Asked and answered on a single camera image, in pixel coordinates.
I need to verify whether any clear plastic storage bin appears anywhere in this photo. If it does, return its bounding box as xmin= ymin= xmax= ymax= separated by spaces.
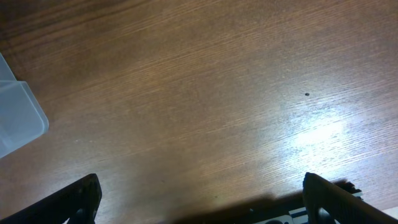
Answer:
xmin=1 ymin=57 xmax=49 ymax=157

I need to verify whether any white striped label sheet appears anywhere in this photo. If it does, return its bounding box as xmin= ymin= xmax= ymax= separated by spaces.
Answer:
xmin=249 ymin=191 xmax=397 ymax=224

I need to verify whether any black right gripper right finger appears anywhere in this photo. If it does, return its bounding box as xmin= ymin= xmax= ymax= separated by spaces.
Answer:
xmin=303 ymin=172 xmax=397 ymax=224

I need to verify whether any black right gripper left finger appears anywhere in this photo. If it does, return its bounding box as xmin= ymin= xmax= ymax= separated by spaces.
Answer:
xmin=1 ymin=174 xmax=102 ymax=224

